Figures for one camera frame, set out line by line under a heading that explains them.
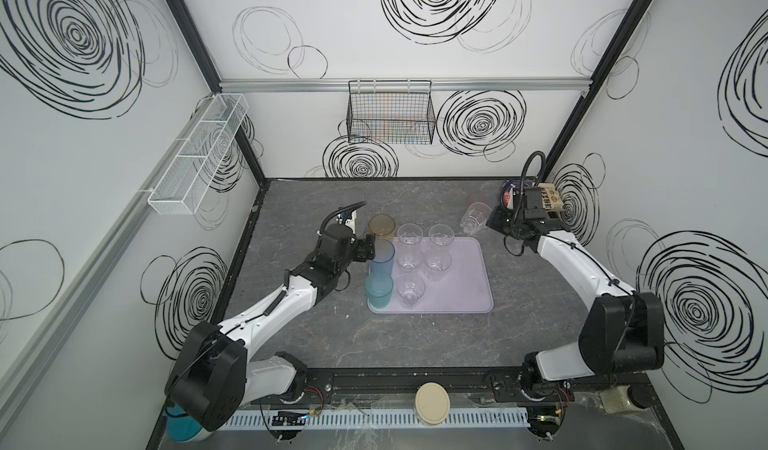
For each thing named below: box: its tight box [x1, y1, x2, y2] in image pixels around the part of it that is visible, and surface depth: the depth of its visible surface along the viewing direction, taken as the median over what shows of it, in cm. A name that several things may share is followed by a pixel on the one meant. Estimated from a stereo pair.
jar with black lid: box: [600, 385, 651, 414], surface depth 66 cm
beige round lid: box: [415, 382, 451, 426], surface depth 68 cm
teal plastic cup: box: [364, 271, 394, 309], surface depth 87 cm
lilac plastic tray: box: [367, 237, 494, 314], surface depth 93 cm
